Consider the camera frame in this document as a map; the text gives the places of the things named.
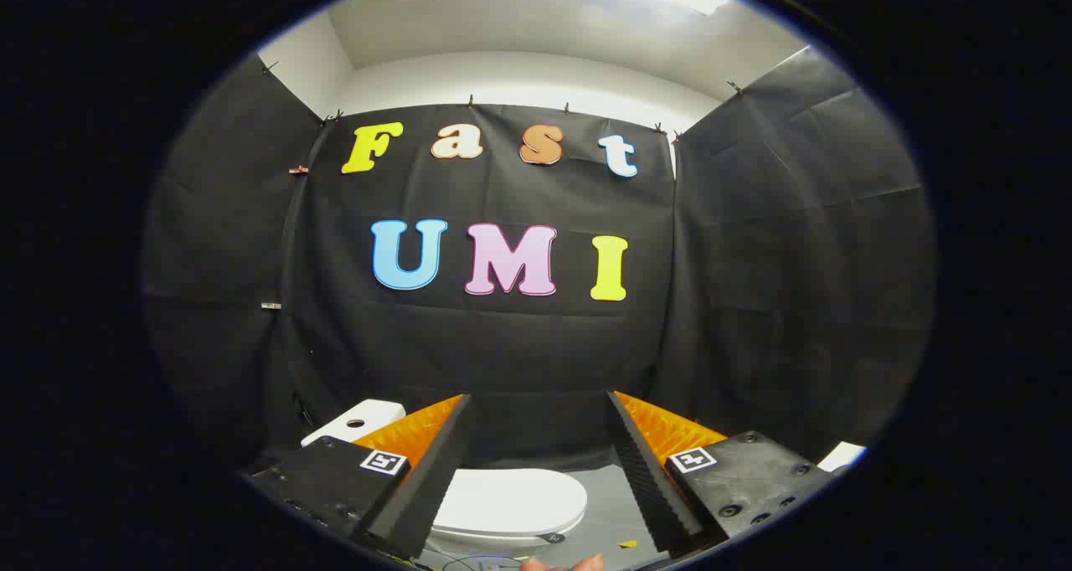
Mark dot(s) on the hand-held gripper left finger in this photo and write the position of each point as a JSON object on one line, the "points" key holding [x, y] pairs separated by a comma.
{"points": [[435, 462]]}

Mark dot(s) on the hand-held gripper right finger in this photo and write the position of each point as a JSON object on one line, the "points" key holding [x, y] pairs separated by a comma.
{"points": [[645, 470]]}

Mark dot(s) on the white toilet lid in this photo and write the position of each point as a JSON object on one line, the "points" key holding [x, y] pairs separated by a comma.
{"points": [[511, 496]]}

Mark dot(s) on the white ceramic toilet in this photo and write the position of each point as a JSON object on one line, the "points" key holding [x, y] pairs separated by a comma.
{"points": [[381, 412]]}

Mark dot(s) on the black backdrop cloth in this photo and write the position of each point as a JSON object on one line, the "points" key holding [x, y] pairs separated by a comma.
{"points": [[519, 345]]}

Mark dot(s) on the pale grey panel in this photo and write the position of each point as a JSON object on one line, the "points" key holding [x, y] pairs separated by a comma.
{"points": [[842, 455]]}

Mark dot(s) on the row of dark backdrop clips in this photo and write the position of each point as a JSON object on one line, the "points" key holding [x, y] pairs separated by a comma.
{"points": [[471, 100]]}

